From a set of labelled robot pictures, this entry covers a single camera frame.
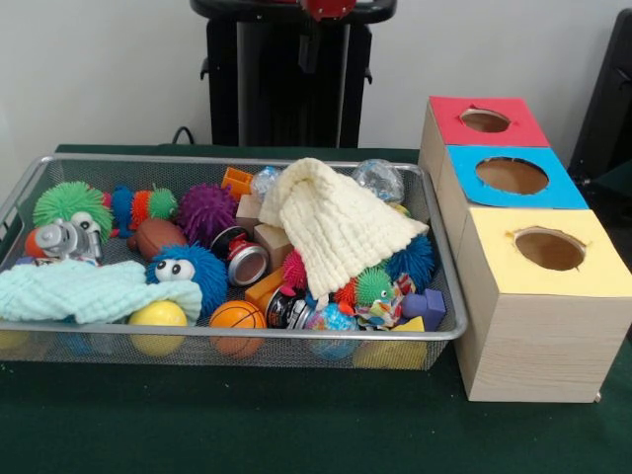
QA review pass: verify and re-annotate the green spiky ball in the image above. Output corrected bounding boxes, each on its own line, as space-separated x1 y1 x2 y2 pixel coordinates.
33 181 115 243

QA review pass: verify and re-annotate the wooden box with three holes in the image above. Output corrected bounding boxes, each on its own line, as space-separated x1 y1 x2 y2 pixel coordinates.
419 95 632 404

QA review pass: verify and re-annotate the purple spiky ball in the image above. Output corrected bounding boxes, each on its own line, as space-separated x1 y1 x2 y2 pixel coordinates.
176 183 239 248

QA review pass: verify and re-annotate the light blue waffle cloth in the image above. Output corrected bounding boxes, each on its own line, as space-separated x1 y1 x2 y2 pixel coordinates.
0 260 203 326

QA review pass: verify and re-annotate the shallow silver mesh bin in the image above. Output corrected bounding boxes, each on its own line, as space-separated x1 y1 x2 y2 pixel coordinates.
0 153 469 370

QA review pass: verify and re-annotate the orange toy basketball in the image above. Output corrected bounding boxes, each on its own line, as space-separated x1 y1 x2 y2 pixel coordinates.
208 300 268 359

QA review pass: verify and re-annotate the black upright panel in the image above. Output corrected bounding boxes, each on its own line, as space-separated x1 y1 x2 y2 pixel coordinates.
566 8 632 172

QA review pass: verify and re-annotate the brown toy football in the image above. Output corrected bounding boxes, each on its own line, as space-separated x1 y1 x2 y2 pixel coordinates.
126 218 189 262

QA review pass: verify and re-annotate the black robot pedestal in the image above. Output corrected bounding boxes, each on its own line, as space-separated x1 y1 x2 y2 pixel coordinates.
190 0 399 149

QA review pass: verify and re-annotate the cream waffle cloth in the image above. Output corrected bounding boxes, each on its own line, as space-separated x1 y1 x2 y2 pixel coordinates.
257 157 430 300

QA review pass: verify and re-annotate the dark green tablecloth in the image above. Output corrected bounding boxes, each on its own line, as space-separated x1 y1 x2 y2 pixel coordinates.
590 165 632 198
0 142 632 474

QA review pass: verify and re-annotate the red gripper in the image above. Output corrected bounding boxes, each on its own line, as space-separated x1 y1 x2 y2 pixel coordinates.
297 0 357 74

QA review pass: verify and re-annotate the multicoloured spiky caterpillar toy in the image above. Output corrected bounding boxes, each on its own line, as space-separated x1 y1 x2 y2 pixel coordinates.
102 185 179 239
281 249 405 317

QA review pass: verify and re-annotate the plain blue spiky ball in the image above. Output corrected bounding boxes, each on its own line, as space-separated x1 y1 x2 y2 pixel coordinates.
145 242 230 317

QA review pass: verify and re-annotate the blue spiky ball with eyes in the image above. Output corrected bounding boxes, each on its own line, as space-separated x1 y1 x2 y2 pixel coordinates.
385 234 436 290

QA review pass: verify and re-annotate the orange plastic block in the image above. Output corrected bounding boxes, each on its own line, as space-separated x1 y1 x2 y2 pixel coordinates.
220 166 256 198

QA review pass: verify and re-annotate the globe print ball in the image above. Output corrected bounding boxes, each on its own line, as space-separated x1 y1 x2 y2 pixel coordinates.
303 303 360 359

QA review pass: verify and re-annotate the yellow ball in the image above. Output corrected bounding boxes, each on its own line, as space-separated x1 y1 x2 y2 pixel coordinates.
127 299 189 357

